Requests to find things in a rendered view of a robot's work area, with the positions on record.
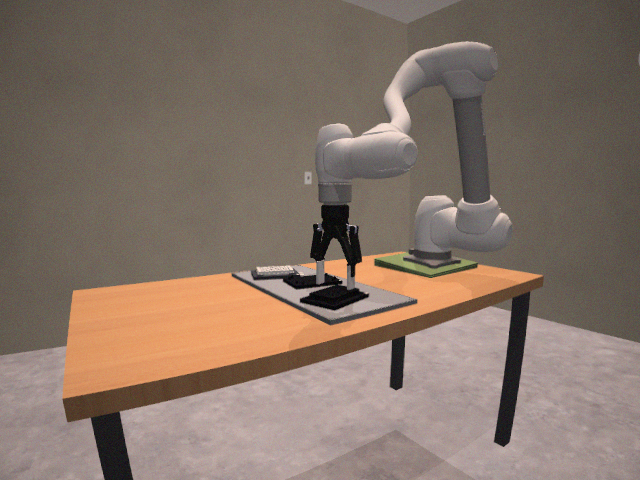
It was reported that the black well plate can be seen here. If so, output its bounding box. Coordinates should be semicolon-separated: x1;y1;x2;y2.
309;285;361;303

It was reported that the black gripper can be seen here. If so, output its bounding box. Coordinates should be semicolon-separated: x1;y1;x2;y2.
310;204;362;290

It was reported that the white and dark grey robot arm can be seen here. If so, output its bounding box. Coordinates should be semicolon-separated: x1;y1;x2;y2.
315;42;513;269

